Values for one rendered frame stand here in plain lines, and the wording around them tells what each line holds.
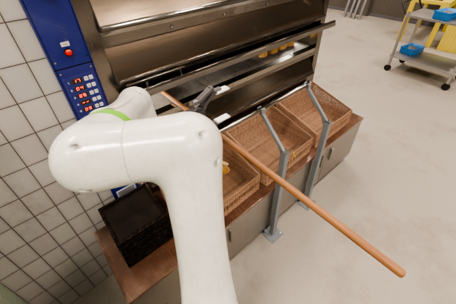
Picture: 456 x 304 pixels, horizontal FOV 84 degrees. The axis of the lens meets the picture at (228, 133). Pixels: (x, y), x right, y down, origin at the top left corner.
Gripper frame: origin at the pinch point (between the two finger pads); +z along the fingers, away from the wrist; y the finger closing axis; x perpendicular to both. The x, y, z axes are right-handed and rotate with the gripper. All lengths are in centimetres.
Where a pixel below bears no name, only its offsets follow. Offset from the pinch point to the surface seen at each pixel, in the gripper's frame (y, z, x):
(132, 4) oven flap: -31, -8, -55
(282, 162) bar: 61, 42, 4
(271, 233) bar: 145, 42, 4
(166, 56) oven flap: -3, 4, -54
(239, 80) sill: 31, 58, -55
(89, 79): -4, -37, -52
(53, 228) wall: 73, -83, -55
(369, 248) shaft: 28, 5, 68
